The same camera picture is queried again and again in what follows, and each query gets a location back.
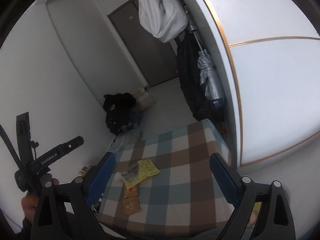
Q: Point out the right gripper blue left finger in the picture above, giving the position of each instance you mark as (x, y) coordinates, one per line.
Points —
(97, 178)

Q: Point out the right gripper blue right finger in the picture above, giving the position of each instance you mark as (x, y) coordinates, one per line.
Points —
(227, 179)

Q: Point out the person's left hand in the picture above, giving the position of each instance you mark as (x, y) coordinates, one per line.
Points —
(29, 204)

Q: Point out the grey pen holder cup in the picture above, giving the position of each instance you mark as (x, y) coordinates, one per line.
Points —
(84, 170)

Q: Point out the white crumpled tissue on table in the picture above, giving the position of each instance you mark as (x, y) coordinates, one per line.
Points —
(118, 177)

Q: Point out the clear printed snack wrapper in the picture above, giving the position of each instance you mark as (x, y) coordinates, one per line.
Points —
(131, 173)

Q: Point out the orange brown snack packet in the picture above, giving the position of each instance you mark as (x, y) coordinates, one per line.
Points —
(130, 192)

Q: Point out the plaid checkered tablecloth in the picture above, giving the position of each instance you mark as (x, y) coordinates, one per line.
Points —
(184, 199)

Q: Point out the grey plastic parcel bag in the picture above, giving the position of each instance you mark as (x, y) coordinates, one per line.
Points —
(126, 138)

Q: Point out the yellow wrapper far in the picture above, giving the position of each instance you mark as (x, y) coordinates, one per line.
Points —
(146, 169)

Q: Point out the black hanging coat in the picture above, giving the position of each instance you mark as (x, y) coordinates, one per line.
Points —
(189, 77)

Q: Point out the black backpack on floor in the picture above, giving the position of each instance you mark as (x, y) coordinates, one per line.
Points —
(121, 112)

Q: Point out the silver folded umbrella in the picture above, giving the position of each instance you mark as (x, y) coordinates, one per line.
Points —
(210, 81)

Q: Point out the beige bag on floor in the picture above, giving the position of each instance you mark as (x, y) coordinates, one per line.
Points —
(144, 100)

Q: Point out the dark brown entrance door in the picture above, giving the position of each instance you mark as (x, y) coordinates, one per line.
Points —
(155, 60)

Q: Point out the white sliding wardrobe door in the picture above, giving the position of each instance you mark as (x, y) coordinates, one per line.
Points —
(267, 55)

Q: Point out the white hanging jacket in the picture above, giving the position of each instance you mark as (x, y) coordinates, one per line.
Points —
(164, 19)

